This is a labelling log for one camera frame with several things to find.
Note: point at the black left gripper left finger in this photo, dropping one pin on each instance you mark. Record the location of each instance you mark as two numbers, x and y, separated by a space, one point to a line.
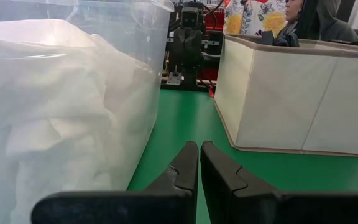
179 199

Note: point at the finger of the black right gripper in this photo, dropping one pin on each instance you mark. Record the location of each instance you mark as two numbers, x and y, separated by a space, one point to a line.
182 51
193 51

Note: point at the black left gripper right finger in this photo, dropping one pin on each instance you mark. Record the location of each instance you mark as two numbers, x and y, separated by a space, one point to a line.
228 199

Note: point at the dark navy garment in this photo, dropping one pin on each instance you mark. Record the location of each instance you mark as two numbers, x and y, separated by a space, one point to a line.
287 40

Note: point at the large cream white garment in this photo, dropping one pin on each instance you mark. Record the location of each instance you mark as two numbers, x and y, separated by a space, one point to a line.
57 140

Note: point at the small white garment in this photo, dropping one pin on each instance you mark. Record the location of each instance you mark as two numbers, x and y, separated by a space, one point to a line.
42 34

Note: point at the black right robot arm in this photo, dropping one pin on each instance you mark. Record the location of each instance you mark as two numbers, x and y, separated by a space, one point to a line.
183 71

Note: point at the red cabinet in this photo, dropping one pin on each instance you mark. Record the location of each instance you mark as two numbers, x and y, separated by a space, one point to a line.
214 20

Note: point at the large clear plastic bin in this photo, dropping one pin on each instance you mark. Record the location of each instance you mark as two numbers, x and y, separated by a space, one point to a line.
141 46

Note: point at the green table mat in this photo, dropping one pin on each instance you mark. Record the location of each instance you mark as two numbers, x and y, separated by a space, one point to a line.
182 118

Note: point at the floral fabric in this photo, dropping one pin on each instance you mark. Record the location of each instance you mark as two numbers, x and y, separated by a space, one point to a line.
253 15

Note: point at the beige fabric storage box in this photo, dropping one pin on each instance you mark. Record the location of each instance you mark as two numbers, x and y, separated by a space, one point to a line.
291 99

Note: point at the person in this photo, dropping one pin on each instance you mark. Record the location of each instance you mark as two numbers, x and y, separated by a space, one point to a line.
331 25

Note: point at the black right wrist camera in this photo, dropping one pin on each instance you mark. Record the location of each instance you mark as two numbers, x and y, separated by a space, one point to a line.
190 17

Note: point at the grey metal bracket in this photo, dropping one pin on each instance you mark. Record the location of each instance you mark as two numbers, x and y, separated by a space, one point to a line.
174 79

